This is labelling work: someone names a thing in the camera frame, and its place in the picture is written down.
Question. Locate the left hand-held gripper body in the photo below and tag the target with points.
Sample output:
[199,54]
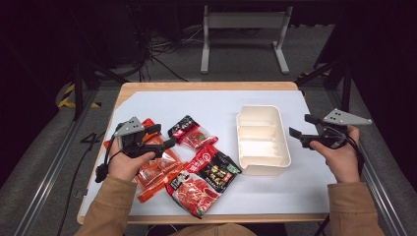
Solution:
[134,139]

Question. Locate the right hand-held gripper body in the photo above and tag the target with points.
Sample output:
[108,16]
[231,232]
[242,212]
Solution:
[331,132]

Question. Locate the orange seasoning packet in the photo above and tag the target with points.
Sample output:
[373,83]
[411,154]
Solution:
[157,167]
[162,187]

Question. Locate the white divided plastic container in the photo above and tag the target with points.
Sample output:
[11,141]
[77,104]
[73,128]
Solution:
[262,137]

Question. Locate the person's left hand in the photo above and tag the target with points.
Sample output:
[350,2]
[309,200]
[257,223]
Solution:
[126,165]

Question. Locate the person's right hand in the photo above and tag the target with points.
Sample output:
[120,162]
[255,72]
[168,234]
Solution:
[341,160]

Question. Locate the small black red packet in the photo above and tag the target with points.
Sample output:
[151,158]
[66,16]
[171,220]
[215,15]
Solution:
[193,132]

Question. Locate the black tripod stand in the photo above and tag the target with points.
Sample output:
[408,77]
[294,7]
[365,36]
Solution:
[344,85]
[78,88]

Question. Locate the white table mat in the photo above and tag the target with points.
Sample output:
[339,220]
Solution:
[209,105]

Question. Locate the red black seasoning packet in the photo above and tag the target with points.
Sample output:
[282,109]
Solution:
[218,170]

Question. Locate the large red meat-print packet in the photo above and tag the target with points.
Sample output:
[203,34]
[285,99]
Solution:
[193,195]

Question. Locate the wooden table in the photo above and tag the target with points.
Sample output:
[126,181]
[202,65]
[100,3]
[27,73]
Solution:
[196,86]

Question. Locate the yellow black floor tape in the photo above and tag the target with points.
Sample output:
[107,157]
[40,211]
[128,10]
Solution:
[65,98]

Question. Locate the person's tan clothing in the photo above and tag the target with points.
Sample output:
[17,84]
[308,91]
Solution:
[213,230]

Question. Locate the white metal stand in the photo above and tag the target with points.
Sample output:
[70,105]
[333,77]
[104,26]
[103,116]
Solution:
[246,20]

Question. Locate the aluminium rail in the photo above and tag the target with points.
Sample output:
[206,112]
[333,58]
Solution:
[380,193]
[49,173]

